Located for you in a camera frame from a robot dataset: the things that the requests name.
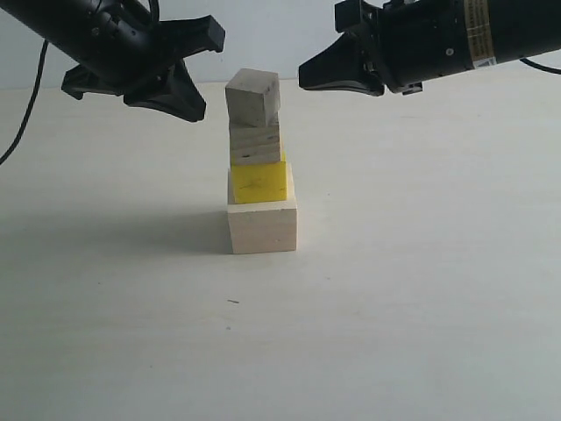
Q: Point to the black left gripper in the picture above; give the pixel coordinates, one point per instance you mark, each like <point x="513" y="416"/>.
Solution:
<point x="144" y="64"/>

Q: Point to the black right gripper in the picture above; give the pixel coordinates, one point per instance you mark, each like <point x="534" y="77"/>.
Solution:
<point x="397" y="46"/>

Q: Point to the small pale wooden cube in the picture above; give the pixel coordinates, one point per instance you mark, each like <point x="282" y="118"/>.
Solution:
<point x="253" y="97"/>

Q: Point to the medium layered plywood cube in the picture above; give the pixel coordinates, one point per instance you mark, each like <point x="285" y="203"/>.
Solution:
<point x="254" y="145"/>

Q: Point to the yellow cube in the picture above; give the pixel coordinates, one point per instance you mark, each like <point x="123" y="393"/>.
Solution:
<point x="260" y="183"/>

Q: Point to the large pale wooden cube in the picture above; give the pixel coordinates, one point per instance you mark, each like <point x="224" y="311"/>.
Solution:
<point x="268" y="227"/>

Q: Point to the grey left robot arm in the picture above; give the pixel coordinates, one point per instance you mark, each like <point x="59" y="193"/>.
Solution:
<point x="65" y="24"/>

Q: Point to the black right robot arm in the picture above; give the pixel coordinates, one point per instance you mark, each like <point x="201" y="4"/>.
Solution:
<point x="504" y="31"/>

